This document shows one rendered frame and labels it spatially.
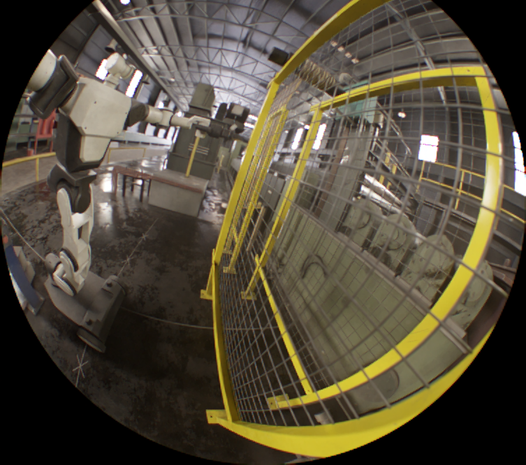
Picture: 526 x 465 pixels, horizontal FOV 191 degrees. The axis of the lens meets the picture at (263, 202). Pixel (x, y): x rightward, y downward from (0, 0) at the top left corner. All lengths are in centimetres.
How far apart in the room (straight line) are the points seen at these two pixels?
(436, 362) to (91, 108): 173
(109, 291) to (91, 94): 112
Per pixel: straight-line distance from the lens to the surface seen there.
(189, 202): 286
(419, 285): 111
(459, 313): 114
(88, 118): 58
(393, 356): 61
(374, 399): 140
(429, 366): 121
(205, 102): 368
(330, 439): 27
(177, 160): 353
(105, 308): 126
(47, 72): 51
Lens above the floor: 121
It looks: 12 degrees down
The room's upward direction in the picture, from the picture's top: 20 degrees clockwise
